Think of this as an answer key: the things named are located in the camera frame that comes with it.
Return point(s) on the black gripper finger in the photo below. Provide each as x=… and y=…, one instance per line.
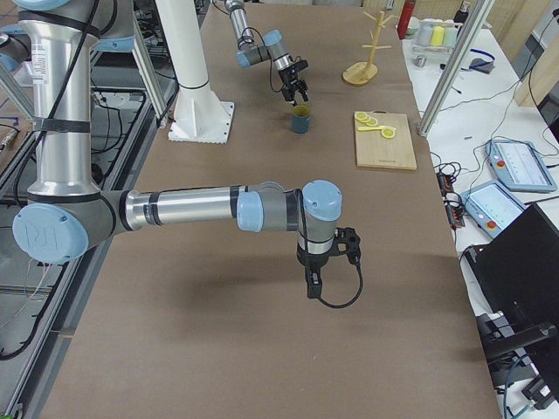
x=289, y=93
x=301, y=88

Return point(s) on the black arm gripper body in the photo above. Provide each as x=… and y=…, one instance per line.
x=314, y=261

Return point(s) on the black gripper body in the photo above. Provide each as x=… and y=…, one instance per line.
x=288, y=77

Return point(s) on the dark teal HOME mug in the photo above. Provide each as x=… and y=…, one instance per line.
x=301, y=119

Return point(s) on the wooden mug tree rack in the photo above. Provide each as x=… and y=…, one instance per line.
x=361, y=73

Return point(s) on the small steel cup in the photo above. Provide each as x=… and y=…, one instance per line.
x=420, y=61

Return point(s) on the grey cup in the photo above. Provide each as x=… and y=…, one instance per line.
x=424, y=34

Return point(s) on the yellow cup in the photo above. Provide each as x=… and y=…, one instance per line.
x=437, y=36

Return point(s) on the lemon slice toy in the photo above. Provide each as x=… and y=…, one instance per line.
x=362, y=116

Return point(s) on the yellow plastic toy knife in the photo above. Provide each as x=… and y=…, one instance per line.
x=370, y=128

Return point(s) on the bamboo cutting board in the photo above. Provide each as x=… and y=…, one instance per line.
x=390, y=148

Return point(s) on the red bottle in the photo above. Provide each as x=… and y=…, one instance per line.
x=405, y=17

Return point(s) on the blue teach pendant near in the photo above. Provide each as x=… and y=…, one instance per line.
x=492, y=207

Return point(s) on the blue teach pendant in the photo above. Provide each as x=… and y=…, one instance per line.
x=518, y=166
x=492, y=207

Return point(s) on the black monitor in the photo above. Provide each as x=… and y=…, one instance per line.
x=518, y=274

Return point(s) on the blue teach pendant far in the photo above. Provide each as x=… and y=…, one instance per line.
x=518, y=166

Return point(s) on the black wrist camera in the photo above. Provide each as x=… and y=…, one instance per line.
x=298, y=66
x=347, y=243

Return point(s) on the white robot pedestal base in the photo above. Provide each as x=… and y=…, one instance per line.
x=199, y=114

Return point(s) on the aluminium frame post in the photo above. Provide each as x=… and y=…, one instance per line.
x=466, y=37

